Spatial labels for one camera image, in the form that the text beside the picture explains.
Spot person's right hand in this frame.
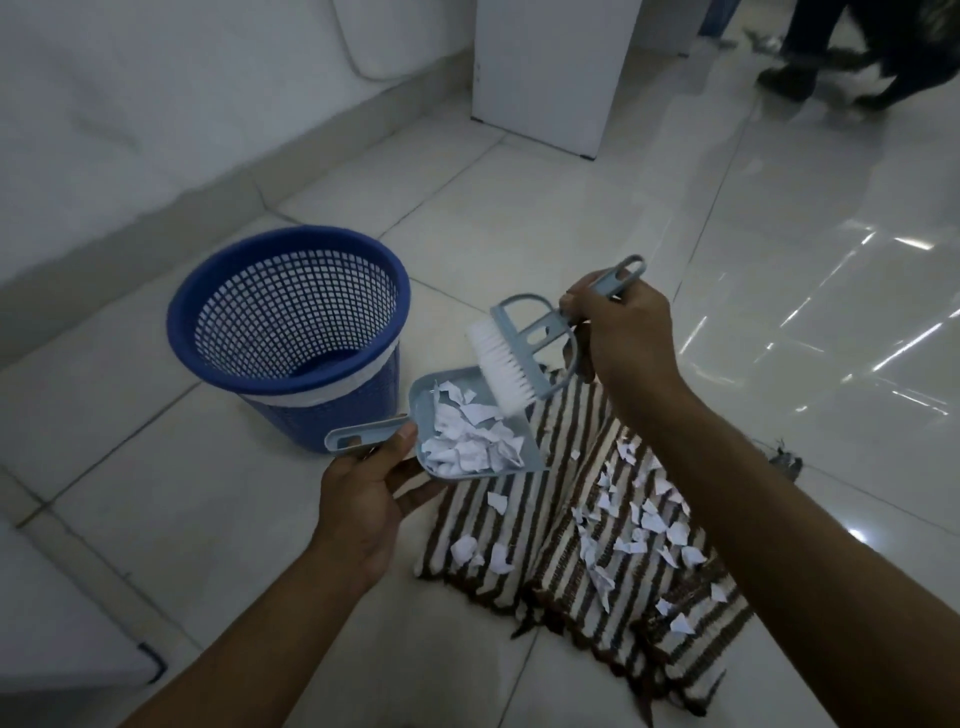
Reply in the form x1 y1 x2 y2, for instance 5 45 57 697
559 270 693 411

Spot person's left hand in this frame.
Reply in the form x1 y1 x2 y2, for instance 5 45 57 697
309 424 453 592

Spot light blue plastic dustpan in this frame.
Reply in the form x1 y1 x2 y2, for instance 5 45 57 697
324 365 552 482

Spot light blue white-bristle hand brush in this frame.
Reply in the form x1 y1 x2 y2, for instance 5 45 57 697
465 255 648 418

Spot person's left forearm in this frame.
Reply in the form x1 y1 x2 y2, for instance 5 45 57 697
118 525 385 728

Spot person's right forearm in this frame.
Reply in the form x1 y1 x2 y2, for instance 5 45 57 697
600 378 960 728

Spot pile of white paper scraps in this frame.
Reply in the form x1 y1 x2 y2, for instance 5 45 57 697
420 380 527 478

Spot blue mesh waste basket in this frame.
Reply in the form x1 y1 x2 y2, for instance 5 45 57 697
166 225 413 456

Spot scattered white paper scraps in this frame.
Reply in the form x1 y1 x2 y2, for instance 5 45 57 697
448 438 731 639

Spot brown white striped rug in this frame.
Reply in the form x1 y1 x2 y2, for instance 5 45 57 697
414 365 756 721

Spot small dark debris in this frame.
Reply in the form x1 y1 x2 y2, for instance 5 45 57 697
765 441 804 483

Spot white cabinet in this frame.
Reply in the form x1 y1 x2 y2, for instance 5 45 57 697
471 0 645 161

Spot white low furniture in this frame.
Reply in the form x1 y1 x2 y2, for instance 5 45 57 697
0 516 168 696

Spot white cable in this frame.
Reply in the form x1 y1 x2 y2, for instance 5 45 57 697
330 0 481 84

